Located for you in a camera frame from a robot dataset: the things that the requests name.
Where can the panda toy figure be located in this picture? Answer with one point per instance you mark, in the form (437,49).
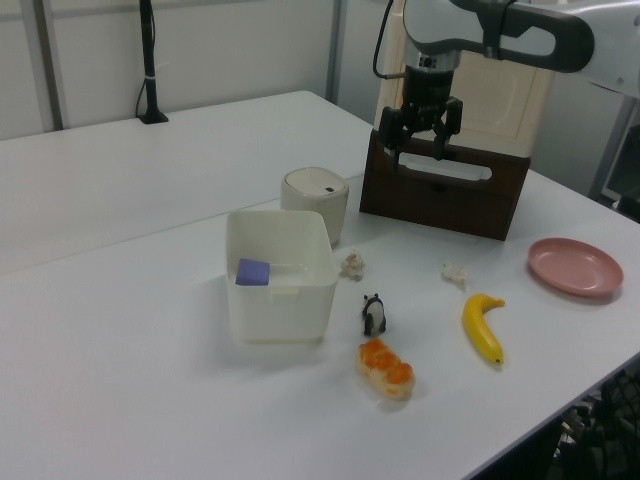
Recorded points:
(375,315)

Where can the small cream lidded bin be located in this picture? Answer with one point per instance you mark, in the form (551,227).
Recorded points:
(315,200)

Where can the pink plate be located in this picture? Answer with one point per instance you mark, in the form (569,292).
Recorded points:
(575,267)

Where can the open cream plastic box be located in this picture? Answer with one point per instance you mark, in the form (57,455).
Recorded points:
(280,315)

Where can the black mesh chair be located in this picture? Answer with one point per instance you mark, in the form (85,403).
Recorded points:
(610,420)

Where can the dark wood drawer box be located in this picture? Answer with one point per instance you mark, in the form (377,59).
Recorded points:
(450,210)

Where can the yellow toy banana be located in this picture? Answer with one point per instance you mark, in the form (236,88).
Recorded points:
(480,330)

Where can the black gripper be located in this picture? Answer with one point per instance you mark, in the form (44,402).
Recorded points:
(427,95)

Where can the toy bread loaf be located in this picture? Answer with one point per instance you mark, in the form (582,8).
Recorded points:
(385,370)

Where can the black stand pole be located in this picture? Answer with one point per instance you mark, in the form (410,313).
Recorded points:
(148,60)

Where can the purple cube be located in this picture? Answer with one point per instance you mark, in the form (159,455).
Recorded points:
(252,272)

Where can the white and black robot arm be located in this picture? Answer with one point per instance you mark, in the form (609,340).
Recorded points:
(550,35)

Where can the crumpled white paper ball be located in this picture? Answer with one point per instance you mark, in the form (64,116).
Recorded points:
(454,272)
(353,265)

